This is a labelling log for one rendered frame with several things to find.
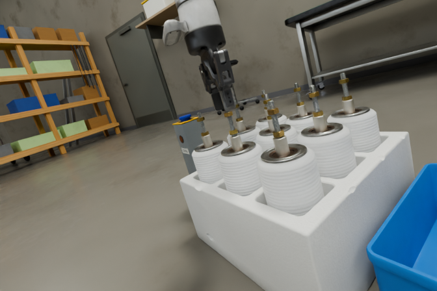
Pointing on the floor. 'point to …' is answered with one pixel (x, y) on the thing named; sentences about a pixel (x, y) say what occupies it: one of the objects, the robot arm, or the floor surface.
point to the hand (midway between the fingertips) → (223, 103)
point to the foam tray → (306, 224)
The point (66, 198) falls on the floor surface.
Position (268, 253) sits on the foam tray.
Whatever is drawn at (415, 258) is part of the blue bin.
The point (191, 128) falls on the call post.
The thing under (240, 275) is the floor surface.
